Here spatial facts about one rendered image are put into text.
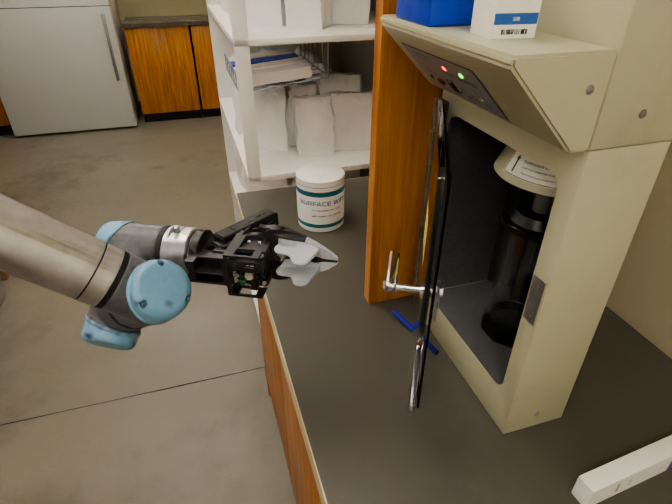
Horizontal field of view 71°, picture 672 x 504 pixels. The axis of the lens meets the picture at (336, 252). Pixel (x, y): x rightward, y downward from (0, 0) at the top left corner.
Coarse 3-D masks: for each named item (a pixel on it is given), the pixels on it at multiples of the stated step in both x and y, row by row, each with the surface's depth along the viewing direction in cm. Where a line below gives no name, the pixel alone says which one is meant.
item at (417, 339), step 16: (432, 144) 75; (432, 160) 69; (432, 176) 64; (432, 192) 60; (432, 208) 56; (432, 224) 54; (432, 240) 55; (432, 256) 56; (432, 272) 57; (416, 304) 79; (416, 320) 73; (416, 336) 67; (416, 352) 64; (416, 368) 66; (416, 384) 68
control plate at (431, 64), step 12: (408, 48) 66; (420, 60) 66; (432, 60) 61; (444, 60) 56; (432, 72) 66; (444, 72) 61; (456, 72) 56; (468, 72) 53; (456, 84) 61; (468, 84) 57; (480, 84) 53; (468, 96) 61; (480, 96) 57; (492, 108) 57
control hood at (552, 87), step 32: (416, 32) 57; (448, 32) 53; (416, 64) 71; (480, 64) 47; (512, 64) 42; (544, 64) 42; (576, 64) 43; (608, 64) 44; (512, 96) 48; (544, 96) 44; (576, 96) 45; (544, 128) 48; (576, 128) 47
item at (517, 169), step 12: (504, 156) 67; (516, 156) 65; (504, 168) 66; (516, 168) 64; (528, 168) 63; (540, 168) 62; (516, 180) 64; (528, 180) 63; (540, 180) 62; (552, 180) 61; (540, 192) 62; (552, 192) 61
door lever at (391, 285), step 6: (390, 252) 71; (396, 252) 70; (390, 258) 69; (396, 258) 69; (390, 264) 68; (396, 264) 68; (390, 270) 66; (396, 270) 66; (390, 276) 65; (396, 276) 65; (384, 282) 64; (390, 282) 64; (396, 282) 64; (420, 282) 63; (384, 288) 64; (390, 288) 64; (396, 288) 64; (402, 288) 64; (408, 288) 64; (414, 288) 64; (420, 288) 63; (420, 294) 63
